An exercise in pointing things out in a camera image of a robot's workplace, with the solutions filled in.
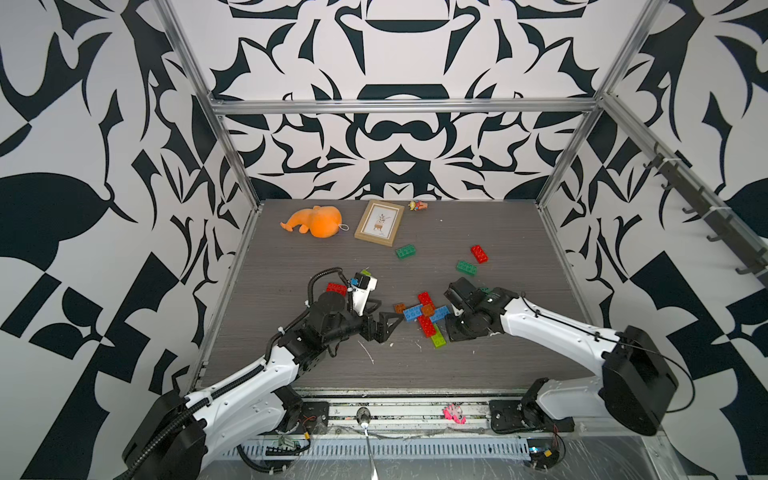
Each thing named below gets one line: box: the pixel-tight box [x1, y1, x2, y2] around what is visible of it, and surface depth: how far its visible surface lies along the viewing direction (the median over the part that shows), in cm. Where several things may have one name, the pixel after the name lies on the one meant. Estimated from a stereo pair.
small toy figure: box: [408, 200, 428, 211], surface depth 120 cm
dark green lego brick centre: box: [395, 244, 417, 260], surface depth 107 cm
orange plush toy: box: [280, 205, 342, 239], surface depth 108 cm
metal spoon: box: [356, 407, 378, 480], surface depth 76 cm
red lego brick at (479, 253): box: [471, 244, 489, 264], surface depth 107 cm
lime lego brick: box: [431, 323, 447, 349], surface depth 87 cm
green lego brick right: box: [456, 260, 477, 276], surface depth 103 cm
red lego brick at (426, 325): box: [417, 315, 436, 338], surface depth 87 cm
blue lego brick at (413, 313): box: [403, 304, 423, 322], surface depth 90 cm
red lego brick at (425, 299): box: [418, 291, 435, 309], surface depth 93 cm
